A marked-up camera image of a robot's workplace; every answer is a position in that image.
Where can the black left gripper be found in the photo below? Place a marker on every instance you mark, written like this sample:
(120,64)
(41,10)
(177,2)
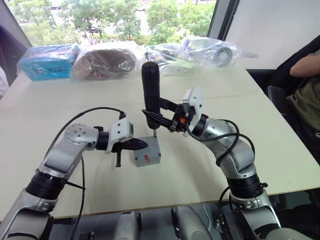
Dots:
(120,146)

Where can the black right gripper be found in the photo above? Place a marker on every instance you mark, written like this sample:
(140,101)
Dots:
(178,121)

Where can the grey box with lid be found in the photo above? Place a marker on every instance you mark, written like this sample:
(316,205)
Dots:
(147,151)

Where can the black electric screwdriver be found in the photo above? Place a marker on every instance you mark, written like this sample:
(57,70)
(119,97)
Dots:
(150,85)

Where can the person's bare forearm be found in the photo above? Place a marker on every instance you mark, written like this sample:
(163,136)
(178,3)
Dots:
(305,65)

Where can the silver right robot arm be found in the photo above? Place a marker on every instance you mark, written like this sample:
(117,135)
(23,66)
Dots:
(240,155)

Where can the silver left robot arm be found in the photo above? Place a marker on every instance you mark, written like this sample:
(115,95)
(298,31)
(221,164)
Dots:
(62,155)

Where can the blue box in plastic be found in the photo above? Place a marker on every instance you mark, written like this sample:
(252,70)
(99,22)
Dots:
(47,67)

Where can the clear bag with dark parts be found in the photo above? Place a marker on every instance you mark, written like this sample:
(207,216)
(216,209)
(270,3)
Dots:
(162,53)

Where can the silver rounded robot housing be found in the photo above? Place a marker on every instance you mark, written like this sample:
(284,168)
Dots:
(128,226)
(190,223)

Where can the brown bag in plastic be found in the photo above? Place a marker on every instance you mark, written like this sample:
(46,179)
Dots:
(105,62)

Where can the clear bag with silver motor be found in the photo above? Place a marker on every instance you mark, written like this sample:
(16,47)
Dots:
(221,55)

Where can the black chair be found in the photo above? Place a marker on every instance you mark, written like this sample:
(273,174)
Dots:
(277,97)

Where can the person's white sleeve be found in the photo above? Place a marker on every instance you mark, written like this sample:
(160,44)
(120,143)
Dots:
(3,82)

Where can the person's olive shirt torso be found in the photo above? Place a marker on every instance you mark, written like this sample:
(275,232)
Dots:
(307,100)

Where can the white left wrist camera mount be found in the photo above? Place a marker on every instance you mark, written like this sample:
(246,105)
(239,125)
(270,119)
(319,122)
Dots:
(121,131)

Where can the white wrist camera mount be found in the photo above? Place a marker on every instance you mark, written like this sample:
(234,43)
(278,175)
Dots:
(121,131)
(196,100)

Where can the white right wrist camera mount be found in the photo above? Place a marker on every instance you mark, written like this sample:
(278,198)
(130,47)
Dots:
(196,100)

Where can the dark window frame post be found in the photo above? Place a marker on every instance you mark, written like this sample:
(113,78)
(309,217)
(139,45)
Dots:
(222,17)
(15,22)

